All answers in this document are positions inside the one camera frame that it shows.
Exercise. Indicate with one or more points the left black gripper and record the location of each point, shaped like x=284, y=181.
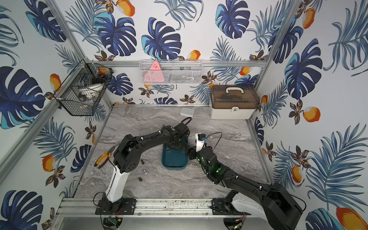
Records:
x=178, y=143

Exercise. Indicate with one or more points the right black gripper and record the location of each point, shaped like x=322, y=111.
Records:
x=192, y=150

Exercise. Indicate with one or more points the teal plastic storage box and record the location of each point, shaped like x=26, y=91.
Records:
x=174, y=159

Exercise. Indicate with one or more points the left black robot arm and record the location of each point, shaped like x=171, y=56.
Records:
x=128, y=153

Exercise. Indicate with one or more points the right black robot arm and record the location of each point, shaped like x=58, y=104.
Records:
x=281, y=210

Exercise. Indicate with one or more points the small white square box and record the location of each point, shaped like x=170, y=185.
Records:
x=187, y=112

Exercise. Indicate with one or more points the white box with brown lid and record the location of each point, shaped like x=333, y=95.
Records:
x=233, y=102

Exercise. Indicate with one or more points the pink triangle item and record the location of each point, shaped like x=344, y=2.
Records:
x=154, y=75

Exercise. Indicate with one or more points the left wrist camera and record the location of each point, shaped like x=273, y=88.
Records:
x=182, y=129

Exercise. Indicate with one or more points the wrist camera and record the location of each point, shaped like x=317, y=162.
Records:
x=200, y=141
x=182, y=129

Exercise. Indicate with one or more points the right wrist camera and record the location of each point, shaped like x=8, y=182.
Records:
x=200, y=141

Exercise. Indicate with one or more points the clear wall shelf basket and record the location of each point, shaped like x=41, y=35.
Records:
x=176, y=71

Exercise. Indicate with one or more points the yellow handled pliers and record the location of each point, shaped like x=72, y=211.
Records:
x=104, y=158

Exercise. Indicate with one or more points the black wire basket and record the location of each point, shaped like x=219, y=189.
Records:
x=83, y=89

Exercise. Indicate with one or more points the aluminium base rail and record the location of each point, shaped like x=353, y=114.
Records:
x=161, y=208

